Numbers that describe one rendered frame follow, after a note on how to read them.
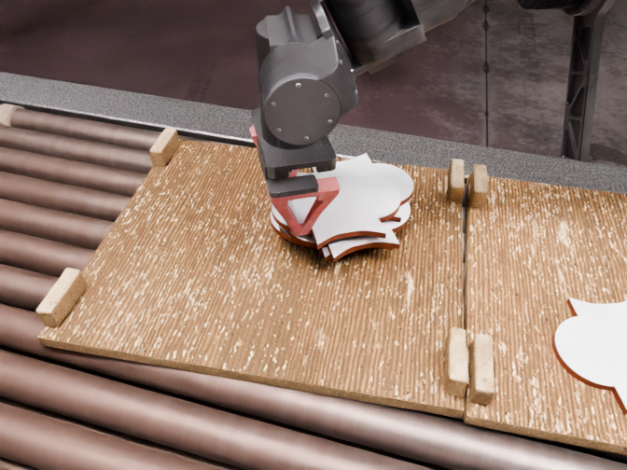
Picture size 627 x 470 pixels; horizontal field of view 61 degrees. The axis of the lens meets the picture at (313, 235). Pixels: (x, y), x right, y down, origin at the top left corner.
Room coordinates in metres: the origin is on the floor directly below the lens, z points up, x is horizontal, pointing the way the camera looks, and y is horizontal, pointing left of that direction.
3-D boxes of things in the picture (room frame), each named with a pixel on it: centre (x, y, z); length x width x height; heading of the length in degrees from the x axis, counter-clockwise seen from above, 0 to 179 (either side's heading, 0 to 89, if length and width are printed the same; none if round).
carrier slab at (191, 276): (0.44, 0.04, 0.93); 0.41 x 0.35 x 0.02; 79
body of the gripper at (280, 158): (0.44, 0.02, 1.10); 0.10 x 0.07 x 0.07; 14
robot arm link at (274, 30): (0.43, 0.02, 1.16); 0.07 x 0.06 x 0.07; 7
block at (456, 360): (0.27, -0.13, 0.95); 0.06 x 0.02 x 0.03; 169
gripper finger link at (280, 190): (0.41, 0.02, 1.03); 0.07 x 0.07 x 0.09; 14
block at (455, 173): (0.53, -0.18, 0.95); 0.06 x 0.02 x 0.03; 169
